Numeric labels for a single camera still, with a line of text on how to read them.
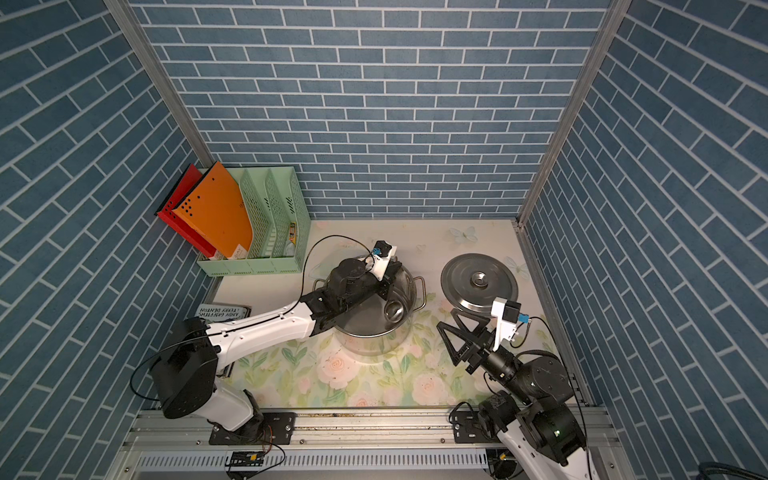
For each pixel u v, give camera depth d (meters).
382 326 0.94
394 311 0.91
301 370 0.83
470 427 0.74
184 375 0.42
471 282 1.01
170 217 0.83
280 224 1.16
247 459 0.72
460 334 0.53
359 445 0.73
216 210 0.98
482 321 0.60
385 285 0.69
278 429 0.74
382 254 0.65
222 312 0.89
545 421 0.48
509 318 0.51
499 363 0.53
